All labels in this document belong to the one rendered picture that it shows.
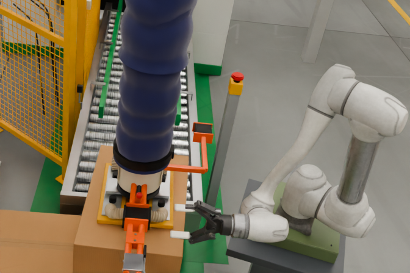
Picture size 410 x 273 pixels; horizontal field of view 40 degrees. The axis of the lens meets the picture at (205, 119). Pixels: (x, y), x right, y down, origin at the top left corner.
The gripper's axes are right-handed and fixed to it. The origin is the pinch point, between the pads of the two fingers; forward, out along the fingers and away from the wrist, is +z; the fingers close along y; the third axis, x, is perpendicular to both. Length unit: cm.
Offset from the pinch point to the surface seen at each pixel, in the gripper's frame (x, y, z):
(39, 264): 21, 53, 52
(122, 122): 18.5, -28.3, 22.0
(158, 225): 8.1, 10.9, 5.3
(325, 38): 404, 111, -180
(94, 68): 183, 49, 48
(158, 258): -4.1, 15.4, 4.3
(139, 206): 3.5, -2.4, 13.3
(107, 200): 18.6, 10.0, 25.7
